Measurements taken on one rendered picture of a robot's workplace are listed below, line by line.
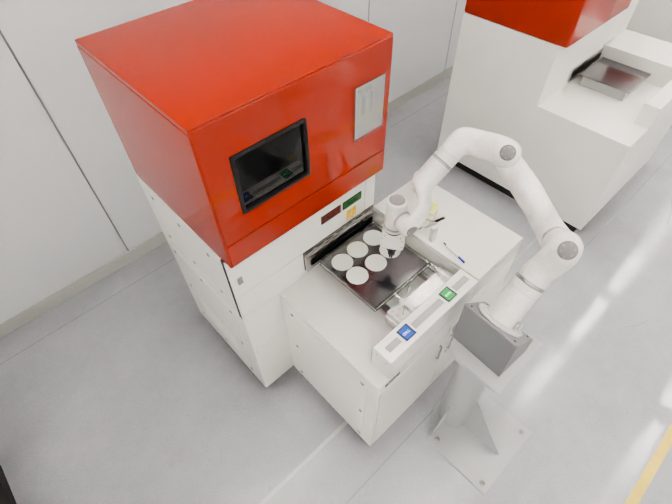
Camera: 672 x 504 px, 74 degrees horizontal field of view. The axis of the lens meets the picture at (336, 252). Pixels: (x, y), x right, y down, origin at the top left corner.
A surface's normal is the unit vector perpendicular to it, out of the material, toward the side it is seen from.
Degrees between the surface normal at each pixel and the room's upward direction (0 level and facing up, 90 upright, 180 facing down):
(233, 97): 0
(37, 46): 90
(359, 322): 0
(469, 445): 0
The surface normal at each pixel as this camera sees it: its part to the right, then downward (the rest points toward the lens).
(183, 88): -0.02, -0.64
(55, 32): 0.68, 0.56
